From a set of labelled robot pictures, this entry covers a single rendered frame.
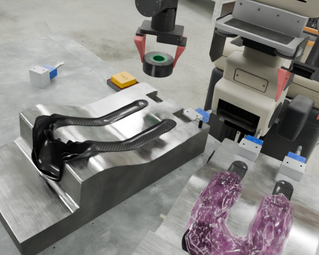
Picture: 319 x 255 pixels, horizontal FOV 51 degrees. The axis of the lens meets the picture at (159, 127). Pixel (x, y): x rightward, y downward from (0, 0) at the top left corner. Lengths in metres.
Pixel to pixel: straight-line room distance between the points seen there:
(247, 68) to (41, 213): 0.81
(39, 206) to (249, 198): 0.41
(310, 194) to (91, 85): 0.73
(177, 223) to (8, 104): 0.65
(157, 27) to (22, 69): 0.60
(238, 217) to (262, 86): 0.63
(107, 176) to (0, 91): 0.58
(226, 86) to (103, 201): 0.68
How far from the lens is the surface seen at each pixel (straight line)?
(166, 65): 0.84
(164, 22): 0.80
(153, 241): 0.58
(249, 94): 1.20
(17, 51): 1.38
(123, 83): 1.08
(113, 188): 0.71
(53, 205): 0.69
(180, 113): 0.90
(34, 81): 1.14
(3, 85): 1.17
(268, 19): 1.09
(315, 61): 0.79
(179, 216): 0.66
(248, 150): 0.83
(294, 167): 0.83
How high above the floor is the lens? 1.40
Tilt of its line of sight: 38 degrees down
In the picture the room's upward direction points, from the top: 7 degrees clockwise
